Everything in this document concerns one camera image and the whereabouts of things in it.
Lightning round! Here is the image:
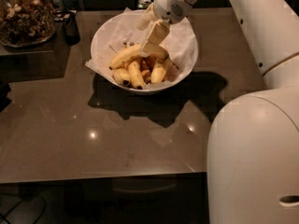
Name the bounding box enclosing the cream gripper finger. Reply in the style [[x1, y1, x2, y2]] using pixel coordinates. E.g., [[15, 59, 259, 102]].
[[141, 20, 170, 59], [136, 4, 158, 31]]

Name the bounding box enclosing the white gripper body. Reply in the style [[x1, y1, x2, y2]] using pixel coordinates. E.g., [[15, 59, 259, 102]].
[[153, 0, 192, 24]]

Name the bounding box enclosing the large top banana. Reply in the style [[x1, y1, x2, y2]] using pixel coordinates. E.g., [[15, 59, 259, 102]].
[[108, 43, 170, 71]]

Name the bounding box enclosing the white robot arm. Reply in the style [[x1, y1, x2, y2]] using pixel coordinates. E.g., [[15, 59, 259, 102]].
[[138, 0, 299, 224]]

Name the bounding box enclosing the white bowl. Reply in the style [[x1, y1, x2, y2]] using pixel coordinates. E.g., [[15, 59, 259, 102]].
[[90, 9, 200, 96]]

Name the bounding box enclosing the orange-brown banana in middle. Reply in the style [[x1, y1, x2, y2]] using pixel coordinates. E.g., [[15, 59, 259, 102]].
[[140, 56, 156, 84]]

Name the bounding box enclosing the small banana front right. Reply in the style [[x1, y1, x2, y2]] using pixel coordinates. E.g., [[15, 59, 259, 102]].
[[150, 60, 168, 84]]

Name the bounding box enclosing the small banana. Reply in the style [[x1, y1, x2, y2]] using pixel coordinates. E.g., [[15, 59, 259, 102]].
[[127, 61, 145, 90], [150, 60, 168, 84], [112, 68, 131, 87]]

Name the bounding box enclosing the small banana front middle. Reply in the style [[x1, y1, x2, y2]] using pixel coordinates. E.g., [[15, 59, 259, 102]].
[[127, 61, 145, 90]]

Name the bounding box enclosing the small banana front left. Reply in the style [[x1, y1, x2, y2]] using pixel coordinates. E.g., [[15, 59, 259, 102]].
[[112, 68, 131, 87]]

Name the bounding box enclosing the white paper liner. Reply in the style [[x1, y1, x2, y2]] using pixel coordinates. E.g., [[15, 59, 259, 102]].
[[85, 7, 198, 91]]

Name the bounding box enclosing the dark tray under jar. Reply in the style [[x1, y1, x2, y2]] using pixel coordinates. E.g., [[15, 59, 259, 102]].
[[0, 23, 71, 83]]

